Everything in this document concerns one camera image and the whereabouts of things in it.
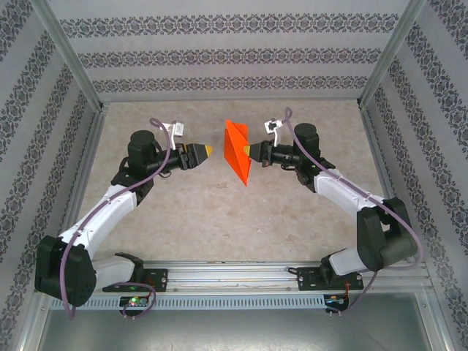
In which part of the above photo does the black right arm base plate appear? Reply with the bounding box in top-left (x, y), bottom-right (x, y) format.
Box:
top-left (296, 266), bottom-right (363, 293)

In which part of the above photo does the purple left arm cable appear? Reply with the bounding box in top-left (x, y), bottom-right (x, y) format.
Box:
top-left (62, 117), bottom-right (176, 321)

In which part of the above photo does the grey metal sheet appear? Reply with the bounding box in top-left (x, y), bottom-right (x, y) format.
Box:
top-left (36, 309), bottom-right (436, 351)

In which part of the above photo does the aluminium mounting rail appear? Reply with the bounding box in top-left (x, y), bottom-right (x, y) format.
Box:
top-left (35, 261), bottom-right (434, 293)

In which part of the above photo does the aluminium back rail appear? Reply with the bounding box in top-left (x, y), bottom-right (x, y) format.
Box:
top-left (100, 95), bottom-right (363, 104)

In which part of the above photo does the aluminium lower frame bar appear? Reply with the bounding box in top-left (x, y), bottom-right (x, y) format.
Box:
top-left (420, 290), bottom-right (456, 351)
top-left (14, 290), bottom-right (50, 351)

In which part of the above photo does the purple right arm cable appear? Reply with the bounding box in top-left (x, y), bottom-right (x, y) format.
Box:
top-left (284, 107), bottom-right (425, 319)

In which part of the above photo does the slotted grey cable duct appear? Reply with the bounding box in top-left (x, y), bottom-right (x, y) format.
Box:
top-left (49, 295), bottom-right (326, 311)

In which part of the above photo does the aluminium side rail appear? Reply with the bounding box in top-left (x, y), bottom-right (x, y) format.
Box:
top-left (49, 104), bottom-right (109, 266)
top-left (358, 100), bottom-right (416, 264)

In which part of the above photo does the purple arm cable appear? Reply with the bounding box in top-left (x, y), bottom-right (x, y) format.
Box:
top-left (284, 107), bottom-right (425, 319)
top-left (62, 117), bottom-right (176, 321)

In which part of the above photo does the orange square paper sheet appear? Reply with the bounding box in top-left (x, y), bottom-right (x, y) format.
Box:
top-left (222, 119), bottom-right (252, 188)

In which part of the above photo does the aluminium frame post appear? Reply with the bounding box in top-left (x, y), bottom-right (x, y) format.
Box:
top-left (31, 0), bottom-right (107, 113)
top-left (358, 0), bottom-right (429, 110)

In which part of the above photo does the control board with green light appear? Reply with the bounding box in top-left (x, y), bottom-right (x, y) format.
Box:
top-left (120, 295), bottom-right (149, 308)

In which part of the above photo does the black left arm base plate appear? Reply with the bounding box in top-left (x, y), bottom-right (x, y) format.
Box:
top-left (102, 268), bottom-right (169, 293)

